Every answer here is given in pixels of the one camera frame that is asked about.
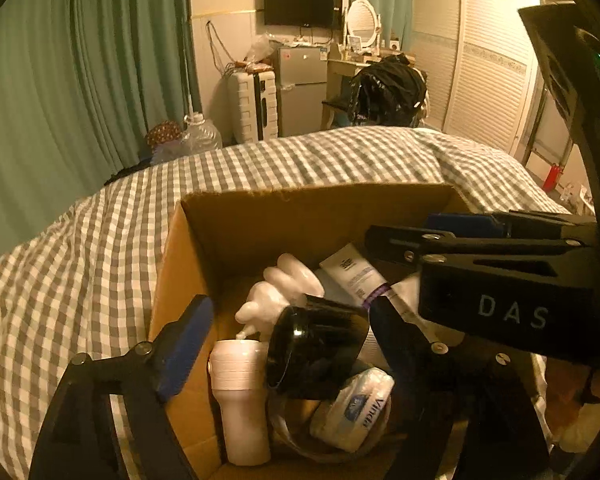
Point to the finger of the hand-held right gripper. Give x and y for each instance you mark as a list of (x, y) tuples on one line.
[(410, 246), (460, 224)]

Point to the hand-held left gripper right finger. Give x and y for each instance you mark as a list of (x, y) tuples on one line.
[(395, 350)]

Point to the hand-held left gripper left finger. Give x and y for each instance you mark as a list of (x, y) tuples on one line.
[(185, 350)]

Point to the white printed tube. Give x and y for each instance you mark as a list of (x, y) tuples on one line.
[(347, 270)]

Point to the white tissue packet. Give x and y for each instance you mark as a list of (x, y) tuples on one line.
[(350, 410)]

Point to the white plastic bottle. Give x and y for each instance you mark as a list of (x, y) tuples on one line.
[(240, 410)]

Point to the black jar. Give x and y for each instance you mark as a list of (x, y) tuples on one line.
[(310, 350)]

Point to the cardboard box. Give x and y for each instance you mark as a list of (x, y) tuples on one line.
[(220, 240)]

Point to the white spiral light bulb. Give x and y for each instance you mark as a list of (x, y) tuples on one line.
[(285, 285)]

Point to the white tape roll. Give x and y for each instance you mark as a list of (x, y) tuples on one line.
[(281, 427)]

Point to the red fire extinguisher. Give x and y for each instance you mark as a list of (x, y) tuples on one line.
[(554, 176)]

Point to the grey white checked blanket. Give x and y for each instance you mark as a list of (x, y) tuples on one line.
[(105, 240)]

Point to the black jacket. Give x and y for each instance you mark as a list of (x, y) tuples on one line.
[(387, 90)]

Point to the white louvered wardrobe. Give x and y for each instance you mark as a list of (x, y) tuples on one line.
[(480, 60)]

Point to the white dressing table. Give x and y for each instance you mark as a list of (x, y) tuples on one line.
[(337, 72)]

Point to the small grey fridge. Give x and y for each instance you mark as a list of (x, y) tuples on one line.
[(300, 90)]

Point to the white suitcase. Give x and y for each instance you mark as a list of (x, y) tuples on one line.
[(252, 107)]

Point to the clear water jug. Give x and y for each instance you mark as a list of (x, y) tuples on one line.
[(200, 135)]

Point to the floral bag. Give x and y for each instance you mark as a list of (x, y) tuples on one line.
[(162, 135)]

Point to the white oval mirror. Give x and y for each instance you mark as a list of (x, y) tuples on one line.
[(362, 17)]

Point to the clear plastic bag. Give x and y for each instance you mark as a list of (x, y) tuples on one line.
[(257, 49)]

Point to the black wall television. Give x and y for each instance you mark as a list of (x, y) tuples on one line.
[(302, 4)]

